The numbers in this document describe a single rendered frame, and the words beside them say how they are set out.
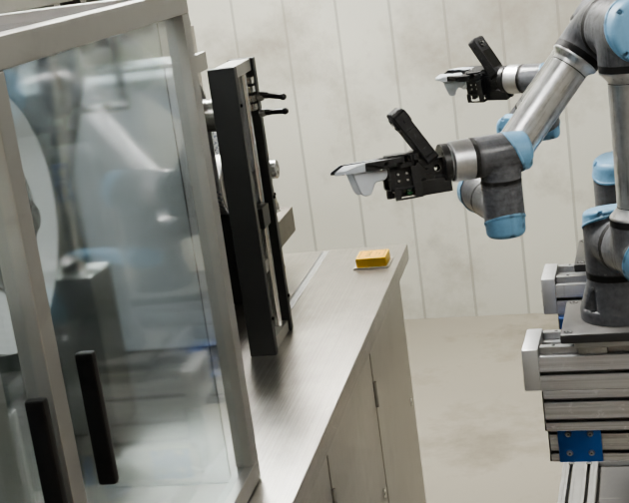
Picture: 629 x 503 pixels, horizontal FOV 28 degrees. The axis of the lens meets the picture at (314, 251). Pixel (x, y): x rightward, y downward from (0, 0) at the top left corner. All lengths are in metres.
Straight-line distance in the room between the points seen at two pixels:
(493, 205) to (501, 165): 0.08
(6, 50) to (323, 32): 4.08
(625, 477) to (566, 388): 0.76
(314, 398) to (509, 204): 0.52
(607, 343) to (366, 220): 2.82
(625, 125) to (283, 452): 0.90
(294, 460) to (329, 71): 3.46
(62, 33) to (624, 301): 1.54
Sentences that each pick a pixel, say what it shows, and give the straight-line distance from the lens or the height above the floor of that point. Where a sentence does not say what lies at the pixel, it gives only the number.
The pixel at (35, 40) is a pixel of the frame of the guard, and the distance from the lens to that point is 1.22.
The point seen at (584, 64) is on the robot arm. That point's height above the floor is 1.34.
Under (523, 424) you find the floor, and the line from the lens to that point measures 4.22.
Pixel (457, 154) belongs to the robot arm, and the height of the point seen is 1.23.
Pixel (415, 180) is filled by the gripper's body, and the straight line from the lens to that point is 2.24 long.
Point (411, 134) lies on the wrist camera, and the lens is 2.24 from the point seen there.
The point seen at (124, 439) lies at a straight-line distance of 1.37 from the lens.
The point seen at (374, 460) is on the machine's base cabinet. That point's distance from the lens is 2.54.
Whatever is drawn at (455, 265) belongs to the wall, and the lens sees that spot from 5.28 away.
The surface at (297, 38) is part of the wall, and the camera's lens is 5.22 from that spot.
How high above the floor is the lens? 1.65
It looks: 14 degrees down
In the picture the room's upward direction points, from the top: 8 degrees counter-clockwise
